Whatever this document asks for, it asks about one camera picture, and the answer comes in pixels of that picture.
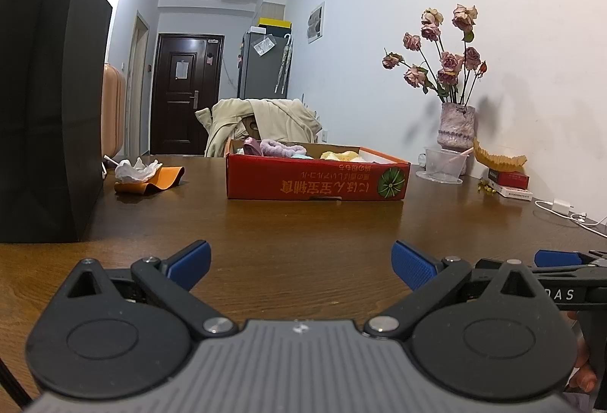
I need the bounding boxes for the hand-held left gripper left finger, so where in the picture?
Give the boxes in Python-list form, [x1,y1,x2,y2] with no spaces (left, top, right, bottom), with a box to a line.
[66,240,238,340]

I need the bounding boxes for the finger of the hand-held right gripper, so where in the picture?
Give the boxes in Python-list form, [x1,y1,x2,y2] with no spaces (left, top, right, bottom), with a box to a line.
[475,258,522,272]
[526,250,607,274]

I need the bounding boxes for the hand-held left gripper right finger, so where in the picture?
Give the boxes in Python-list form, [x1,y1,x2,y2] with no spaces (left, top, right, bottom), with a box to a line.
[364,240,539,340]

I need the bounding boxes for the red cardboard box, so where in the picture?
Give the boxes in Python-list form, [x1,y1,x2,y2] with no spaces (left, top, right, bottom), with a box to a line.
[225,140,411,201]

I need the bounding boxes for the yellow and white plush toy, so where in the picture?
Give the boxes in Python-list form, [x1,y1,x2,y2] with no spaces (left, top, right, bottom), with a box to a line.
[320,150,363,162]

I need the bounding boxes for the purple towel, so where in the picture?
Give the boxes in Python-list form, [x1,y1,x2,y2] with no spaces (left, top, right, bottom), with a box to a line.
[256,139,307,156]

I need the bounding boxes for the person's right hand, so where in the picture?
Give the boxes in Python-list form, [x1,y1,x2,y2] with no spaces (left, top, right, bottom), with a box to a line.
[563,311,599,395]

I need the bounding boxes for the small white box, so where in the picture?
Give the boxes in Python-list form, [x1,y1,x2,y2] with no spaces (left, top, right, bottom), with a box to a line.
[493,185,533,200]

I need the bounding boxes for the small red box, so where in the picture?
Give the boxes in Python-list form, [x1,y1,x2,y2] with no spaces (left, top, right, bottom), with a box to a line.
[487,169,530,188]

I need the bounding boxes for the orange cloth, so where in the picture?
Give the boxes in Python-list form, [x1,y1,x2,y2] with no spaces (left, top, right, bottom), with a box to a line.
[114,166,186,194]

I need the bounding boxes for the clear plastic lid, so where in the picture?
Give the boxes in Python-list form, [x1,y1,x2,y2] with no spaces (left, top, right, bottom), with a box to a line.
[416,169,464,184]

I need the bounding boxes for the yellow fluted paper stack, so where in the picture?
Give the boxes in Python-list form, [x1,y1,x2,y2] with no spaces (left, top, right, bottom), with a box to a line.
[473,139,528,172]

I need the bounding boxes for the clear plastic cup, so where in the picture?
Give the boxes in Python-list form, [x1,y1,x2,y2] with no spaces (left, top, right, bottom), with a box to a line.
[423,147,468,179]

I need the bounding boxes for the crumpled white tissue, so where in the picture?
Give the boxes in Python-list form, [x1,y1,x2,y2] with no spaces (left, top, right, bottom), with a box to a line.
[115,158,163,183]

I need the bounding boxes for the pink textured vase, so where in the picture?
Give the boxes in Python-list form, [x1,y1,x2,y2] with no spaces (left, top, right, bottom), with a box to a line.
[437,103,476,153]

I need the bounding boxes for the dark brown entrance door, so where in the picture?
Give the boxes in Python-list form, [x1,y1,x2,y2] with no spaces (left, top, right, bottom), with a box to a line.
[151,33,225,156]

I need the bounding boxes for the beige jacket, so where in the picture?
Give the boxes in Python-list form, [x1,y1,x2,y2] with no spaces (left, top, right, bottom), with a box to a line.
[196,98,323,158]

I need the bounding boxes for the grey refrigerator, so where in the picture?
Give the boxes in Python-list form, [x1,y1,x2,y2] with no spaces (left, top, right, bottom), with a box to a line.
[237,31,291,101]

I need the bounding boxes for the dried rose bouquet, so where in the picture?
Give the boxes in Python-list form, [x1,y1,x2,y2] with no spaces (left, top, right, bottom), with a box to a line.
[382,4,488,105]

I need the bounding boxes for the black paper bag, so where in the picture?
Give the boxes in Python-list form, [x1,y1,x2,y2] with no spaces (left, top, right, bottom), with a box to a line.
[0,0,131,244]

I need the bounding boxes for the folded white umbrella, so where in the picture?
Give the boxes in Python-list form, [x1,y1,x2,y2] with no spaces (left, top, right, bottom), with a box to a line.
[275,33,293,93]

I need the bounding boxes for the yellow and black box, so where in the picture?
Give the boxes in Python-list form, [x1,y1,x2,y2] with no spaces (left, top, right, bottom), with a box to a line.
[258,17,292,34]

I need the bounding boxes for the white charger cable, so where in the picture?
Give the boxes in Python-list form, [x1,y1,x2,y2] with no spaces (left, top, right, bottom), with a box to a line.
[535,199,607,239]

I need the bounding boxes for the grey side door frame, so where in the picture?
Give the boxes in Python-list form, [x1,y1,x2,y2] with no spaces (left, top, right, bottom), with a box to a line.
[126,12,150,156]

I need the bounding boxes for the framed wall picture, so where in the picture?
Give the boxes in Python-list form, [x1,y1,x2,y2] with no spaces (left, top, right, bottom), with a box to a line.
[307,2,326,44]

